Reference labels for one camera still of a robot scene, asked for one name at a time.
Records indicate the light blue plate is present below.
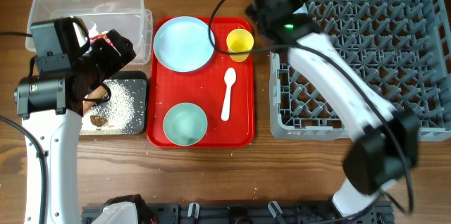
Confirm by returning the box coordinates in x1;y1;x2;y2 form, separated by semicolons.
153;16;215;73

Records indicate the grey dishwasher rack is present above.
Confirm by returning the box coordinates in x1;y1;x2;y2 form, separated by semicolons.
269;0;450;142

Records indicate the yellow plastic cup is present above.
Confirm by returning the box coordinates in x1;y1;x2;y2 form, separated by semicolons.
226;29;254;62

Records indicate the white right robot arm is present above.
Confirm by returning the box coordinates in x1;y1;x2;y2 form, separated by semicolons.
246;0;420;218

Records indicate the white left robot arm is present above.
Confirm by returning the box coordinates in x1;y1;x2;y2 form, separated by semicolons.
15;30;135;223

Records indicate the red serving tray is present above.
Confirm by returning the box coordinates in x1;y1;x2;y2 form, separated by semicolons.
146;15;256;149

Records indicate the light green bowl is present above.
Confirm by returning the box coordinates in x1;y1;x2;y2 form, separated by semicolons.
163;103;208;147

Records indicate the white rice pile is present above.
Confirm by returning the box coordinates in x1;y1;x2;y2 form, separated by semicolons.
80;78;147;134

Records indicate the clear plastic waste bin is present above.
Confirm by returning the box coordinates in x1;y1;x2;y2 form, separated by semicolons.
27;0;153;65

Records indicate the black waste tray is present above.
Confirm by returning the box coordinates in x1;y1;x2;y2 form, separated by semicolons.
79;70;148;136

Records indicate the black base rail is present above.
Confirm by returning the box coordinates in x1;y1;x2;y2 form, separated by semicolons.
81;201;393;224

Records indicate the white plastic spoon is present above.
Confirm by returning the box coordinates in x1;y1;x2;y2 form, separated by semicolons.
221;68;237;121

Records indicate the red and white wrapper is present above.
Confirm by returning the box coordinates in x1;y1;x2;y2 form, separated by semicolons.
88;24;113;46

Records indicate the dark brown food lump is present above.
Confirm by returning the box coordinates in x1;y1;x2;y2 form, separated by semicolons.
89;115;108;127

